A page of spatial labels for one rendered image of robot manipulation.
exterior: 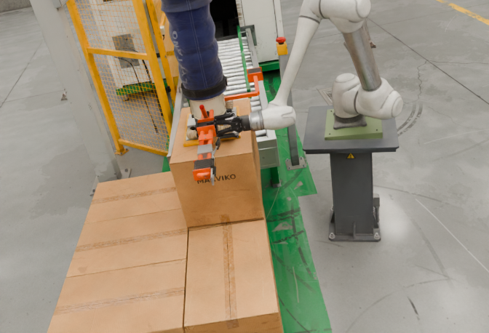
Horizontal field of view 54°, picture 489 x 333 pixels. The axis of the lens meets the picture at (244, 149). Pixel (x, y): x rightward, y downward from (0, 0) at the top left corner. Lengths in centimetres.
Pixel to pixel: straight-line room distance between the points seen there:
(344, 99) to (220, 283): 115
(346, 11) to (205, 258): 129
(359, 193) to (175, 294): 128
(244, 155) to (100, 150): 189
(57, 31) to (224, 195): 180
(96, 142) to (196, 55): 182
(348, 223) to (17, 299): 212
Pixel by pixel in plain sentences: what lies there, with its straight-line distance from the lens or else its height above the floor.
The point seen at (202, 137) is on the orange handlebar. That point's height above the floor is 110.
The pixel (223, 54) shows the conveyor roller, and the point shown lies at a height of 54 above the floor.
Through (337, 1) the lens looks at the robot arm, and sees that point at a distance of 218.
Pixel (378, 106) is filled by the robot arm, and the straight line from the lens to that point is 252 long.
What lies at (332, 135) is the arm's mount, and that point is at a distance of 268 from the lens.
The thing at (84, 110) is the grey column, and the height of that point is 70.
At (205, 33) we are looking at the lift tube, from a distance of 228.
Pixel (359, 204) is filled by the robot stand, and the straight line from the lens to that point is 300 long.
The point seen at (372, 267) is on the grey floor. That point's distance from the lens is 298.
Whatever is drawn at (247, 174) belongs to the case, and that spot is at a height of 83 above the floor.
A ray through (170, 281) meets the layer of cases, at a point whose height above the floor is 54.
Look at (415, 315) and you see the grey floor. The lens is 278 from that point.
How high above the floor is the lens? 215
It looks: 31 degrees down
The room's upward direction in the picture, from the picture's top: 10 degrees counter-clockwise
